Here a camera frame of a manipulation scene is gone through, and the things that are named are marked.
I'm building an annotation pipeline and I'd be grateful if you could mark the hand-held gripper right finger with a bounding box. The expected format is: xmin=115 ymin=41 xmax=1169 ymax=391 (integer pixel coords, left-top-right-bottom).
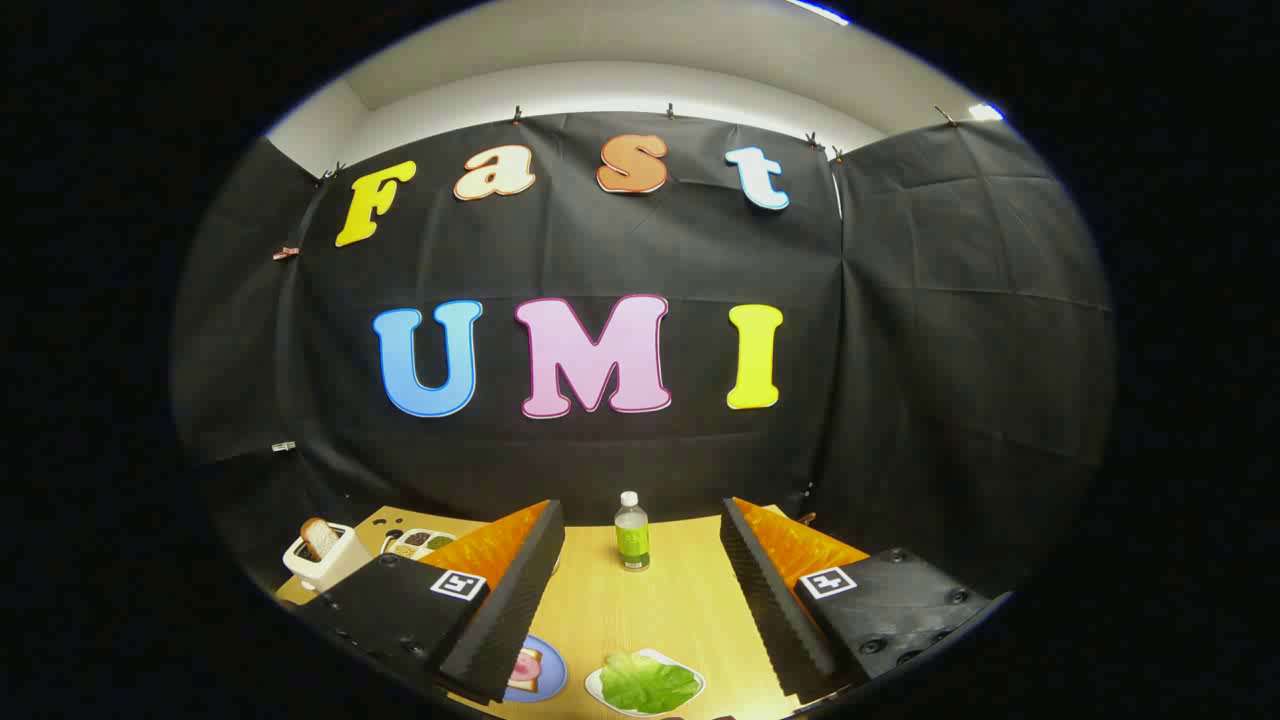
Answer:
xmin=720 ymin=496 xmax=1011 ymax=706

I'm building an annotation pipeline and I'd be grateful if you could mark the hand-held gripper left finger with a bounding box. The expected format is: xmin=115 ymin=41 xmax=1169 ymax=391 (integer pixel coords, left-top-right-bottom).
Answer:
xmin=296 ymin=498 xmax=567 ymax=706

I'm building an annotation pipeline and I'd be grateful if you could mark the green lettuce leaf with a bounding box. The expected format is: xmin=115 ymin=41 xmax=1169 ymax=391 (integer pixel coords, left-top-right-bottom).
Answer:
xmin=598 ymin=650 xmax=701 ymax=714

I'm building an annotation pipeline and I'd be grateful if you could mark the blue round plate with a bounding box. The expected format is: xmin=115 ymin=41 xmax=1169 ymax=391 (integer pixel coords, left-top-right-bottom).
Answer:
xmin=503 ymin=633 xmax=568 ymax=704

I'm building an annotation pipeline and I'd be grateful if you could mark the white square plate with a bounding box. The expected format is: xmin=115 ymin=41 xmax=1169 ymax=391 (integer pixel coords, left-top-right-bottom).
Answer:
xmin=584 ymin=648 xmax=707 ymax=718

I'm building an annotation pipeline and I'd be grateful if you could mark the white divided tray with beans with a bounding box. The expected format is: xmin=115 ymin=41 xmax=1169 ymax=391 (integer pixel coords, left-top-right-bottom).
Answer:
xmin=382 ymin=527 xmax=459 ymax=561

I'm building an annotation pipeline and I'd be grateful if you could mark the green label plastic bottle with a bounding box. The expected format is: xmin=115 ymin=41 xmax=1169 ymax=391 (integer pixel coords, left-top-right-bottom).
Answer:
xmin=613 ymin=491 xmax=652 ymax=573

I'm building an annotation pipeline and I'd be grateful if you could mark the white toaster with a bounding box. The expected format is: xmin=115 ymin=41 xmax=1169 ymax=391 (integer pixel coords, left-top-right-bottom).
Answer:
xmin=282 ymin=522 xmax=373 ymax=593

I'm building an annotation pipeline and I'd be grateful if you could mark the black backdrop cloth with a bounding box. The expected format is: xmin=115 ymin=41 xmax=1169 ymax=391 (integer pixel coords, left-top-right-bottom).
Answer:
xmin=170 ymin=110 xmax=1116 ymax=601

